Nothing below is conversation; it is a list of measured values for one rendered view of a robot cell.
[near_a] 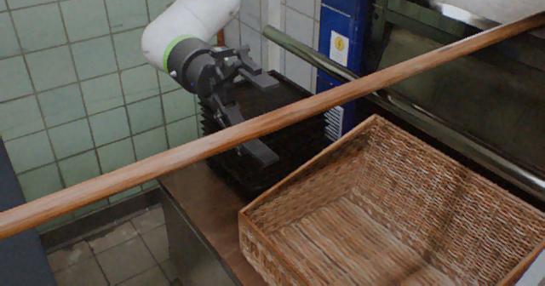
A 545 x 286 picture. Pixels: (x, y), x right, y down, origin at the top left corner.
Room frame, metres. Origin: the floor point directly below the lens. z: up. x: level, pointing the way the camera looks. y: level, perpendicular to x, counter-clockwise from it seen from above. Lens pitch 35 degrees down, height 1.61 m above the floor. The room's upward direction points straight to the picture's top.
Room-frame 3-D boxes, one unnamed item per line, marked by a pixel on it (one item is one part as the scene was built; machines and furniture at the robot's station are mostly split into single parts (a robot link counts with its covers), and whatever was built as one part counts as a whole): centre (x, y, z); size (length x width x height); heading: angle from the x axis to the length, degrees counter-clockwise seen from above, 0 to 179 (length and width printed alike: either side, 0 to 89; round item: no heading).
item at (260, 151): (0.66, 0.02, 1.12); 0.07 x 0.03 x 0.01; 35
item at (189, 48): (0.83, 0.14, 1.19); 0.12 x 0.06 x 0.09; 125
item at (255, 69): (0.68, 0.04, 1.28); 0.05 x 0.01 x 0.03; 35
